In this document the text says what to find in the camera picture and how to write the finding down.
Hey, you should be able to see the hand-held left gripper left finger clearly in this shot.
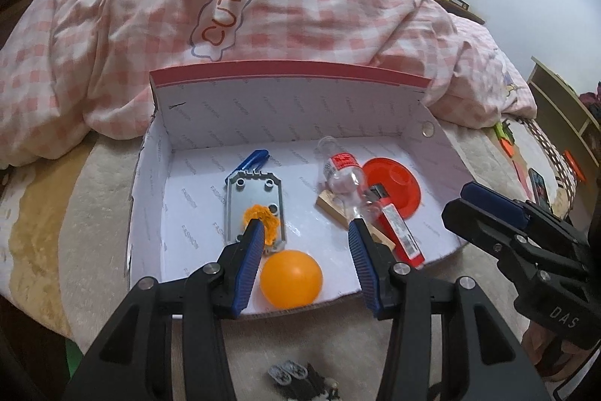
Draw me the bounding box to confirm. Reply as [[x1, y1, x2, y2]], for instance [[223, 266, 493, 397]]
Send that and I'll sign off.
[[61, 218, 267, 401]]

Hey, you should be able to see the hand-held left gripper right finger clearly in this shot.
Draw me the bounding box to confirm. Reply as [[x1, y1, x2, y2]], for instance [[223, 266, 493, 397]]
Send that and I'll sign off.
[[348, 219, 551, 401]]

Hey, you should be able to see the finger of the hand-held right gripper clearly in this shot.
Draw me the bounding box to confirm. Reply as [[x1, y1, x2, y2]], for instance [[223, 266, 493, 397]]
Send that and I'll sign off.
[[460, 182, 591, 271], [442, 199, 589, 290]]

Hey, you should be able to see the orange ball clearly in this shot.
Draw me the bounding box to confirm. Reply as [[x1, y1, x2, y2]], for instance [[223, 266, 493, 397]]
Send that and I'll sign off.
[[260, 250, 324, 309]]

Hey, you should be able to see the red packet with label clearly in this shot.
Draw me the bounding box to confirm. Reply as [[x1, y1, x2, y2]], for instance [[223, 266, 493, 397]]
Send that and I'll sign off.
[[364, 185, 426, 266]]

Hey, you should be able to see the grey toy base plate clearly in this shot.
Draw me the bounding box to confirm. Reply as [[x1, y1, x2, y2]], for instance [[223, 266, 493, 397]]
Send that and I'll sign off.
[[222, 170, 288, 252]]

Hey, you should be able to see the orange translucent toy piece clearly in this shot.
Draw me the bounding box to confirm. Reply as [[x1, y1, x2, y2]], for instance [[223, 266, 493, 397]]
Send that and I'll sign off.
[[244, 204, 281, 248]]

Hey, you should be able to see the wooden block piece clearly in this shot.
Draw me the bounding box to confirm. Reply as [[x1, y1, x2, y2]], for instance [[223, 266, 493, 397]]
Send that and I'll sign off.
[[316, 189, 397, 251]]

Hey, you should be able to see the red cardboard box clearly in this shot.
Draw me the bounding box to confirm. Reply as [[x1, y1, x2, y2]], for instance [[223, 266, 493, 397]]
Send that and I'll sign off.
[[127, 60, 470, 319]]

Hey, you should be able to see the small clear plastic bottle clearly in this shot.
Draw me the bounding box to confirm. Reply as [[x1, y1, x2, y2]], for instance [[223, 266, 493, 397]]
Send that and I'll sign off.
[[317, 136, 383, 225]]

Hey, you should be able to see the person's right hand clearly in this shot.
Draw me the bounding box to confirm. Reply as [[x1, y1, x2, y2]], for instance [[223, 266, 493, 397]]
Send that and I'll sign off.
[[522, 317, 584, 384]]

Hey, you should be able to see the black smartphone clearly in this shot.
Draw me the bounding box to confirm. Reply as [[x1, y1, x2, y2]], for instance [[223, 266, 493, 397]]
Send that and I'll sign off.
[[528, 167, 550, 211]]

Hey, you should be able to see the orange green toy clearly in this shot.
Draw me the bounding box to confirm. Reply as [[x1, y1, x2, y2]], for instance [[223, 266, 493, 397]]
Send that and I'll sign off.
[[493, 121, 517, 157]]

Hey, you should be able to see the orange plastic piece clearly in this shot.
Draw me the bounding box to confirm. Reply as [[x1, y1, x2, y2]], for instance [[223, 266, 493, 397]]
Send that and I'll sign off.
[[562, 151, 587, 184]]

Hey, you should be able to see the red plastic dish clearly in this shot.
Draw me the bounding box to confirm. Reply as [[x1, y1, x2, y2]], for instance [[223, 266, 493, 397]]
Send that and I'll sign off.
[[361, 157, 423, 218]]

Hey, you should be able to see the blue plastic clip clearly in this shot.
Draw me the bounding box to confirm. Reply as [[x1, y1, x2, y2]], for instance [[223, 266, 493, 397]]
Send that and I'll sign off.
[[225, 150, 270, 183]]

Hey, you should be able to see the black white toy robot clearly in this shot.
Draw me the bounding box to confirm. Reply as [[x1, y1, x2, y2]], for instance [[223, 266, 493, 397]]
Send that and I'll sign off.
[[267, 361, 341, 401]]

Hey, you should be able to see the olive wooden shelf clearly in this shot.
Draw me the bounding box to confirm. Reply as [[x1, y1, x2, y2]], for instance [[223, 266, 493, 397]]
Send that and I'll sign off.
[[526, 56, 601, 176]]

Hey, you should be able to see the green plastic object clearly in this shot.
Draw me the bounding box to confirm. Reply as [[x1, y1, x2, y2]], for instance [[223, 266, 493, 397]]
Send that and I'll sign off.
[[66, 340, 83, 384]]

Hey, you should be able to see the pink checked quilt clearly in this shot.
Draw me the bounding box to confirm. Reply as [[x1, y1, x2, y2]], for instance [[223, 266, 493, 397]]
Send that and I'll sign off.
[[0, 0, 538, 169]]

